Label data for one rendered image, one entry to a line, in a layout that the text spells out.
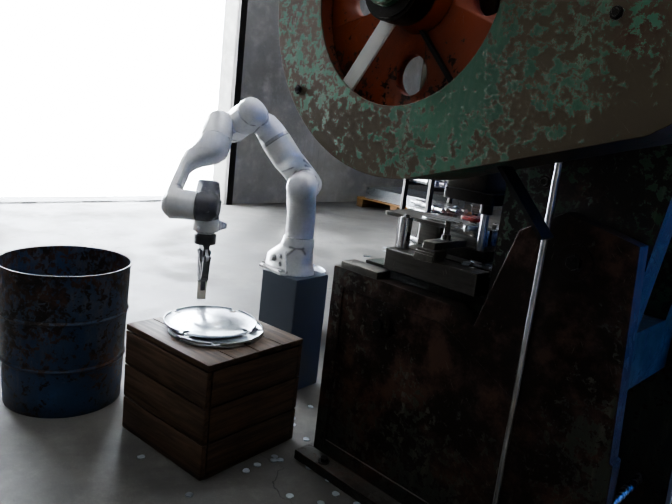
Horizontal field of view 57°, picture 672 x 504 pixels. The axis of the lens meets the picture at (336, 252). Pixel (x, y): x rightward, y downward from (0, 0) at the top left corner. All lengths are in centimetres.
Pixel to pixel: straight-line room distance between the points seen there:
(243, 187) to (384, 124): 562
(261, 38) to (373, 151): 564
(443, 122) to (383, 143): 16
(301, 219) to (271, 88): 490
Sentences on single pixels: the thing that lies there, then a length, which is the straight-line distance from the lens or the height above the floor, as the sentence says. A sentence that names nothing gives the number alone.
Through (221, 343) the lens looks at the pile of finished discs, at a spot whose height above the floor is 37.
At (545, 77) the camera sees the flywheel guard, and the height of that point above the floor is 115.
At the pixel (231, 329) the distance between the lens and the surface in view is 195.
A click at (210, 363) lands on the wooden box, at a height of 35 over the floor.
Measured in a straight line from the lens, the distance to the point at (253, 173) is 704.
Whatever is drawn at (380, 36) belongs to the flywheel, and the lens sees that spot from 149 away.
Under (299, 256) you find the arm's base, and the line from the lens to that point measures 230.
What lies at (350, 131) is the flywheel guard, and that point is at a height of 101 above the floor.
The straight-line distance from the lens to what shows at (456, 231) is 177.
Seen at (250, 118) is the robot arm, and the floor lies 101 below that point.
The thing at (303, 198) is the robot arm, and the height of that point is 75.
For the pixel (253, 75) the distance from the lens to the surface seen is 695.
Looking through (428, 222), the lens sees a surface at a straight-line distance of 183.
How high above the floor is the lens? 104
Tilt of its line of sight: 12 degrees down
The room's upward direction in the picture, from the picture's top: 7 degrees clockwise
